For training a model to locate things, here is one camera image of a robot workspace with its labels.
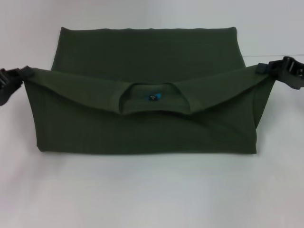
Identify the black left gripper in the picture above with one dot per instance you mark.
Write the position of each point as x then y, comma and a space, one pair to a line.
9, 83

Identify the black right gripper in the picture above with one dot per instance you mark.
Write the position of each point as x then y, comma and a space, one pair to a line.
287, 71

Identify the dark green FREE! t-shirt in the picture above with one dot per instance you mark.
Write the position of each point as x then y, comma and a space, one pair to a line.
147, 118

